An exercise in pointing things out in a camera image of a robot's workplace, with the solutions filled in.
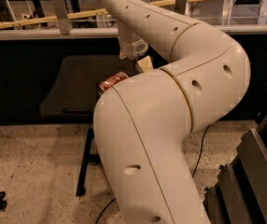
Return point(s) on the red soda can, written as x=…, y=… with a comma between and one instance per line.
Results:
x=111, y=81

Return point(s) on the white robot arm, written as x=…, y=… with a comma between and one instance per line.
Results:
x=140, y=123

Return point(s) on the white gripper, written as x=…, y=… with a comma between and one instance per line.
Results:
x=135, y=49

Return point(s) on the black adjustable laptop table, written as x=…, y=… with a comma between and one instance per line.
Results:
x=71, y=101

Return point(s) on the wooden handrail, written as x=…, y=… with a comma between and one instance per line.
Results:
x=73, y=16

